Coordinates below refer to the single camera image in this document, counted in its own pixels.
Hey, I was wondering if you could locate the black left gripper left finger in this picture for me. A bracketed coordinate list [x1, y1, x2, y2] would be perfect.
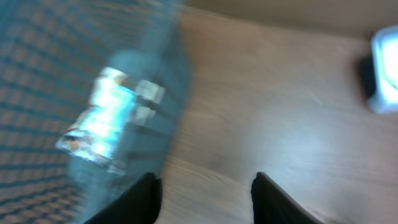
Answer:
[85, 172, 162, 224]

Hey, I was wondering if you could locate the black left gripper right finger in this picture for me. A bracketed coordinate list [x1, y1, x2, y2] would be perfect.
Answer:
[251, 172, 322, 224]

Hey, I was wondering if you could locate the teal wet wipes pack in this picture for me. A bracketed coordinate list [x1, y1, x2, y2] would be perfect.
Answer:
[55, 67, 165, 175]

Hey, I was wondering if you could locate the white barcode scanner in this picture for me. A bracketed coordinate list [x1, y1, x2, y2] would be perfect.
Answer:
[367, 26, 397, 114]

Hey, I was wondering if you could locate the grey plastic mesh basket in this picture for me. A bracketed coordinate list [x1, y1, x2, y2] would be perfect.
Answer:
[1, 0, 192, 223]

